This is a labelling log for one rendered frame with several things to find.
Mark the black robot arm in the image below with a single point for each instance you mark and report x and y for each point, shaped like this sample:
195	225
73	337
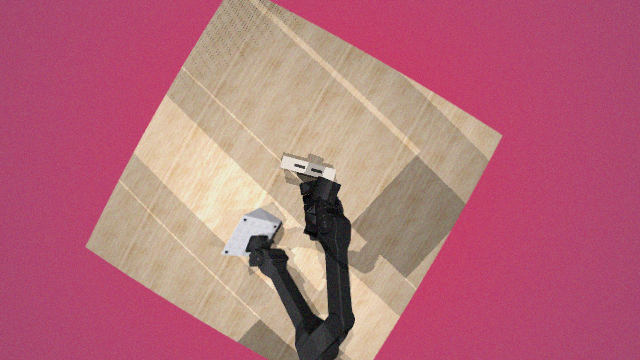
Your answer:
315	338

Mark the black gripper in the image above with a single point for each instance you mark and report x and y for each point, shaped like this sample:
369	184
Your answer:
307	188

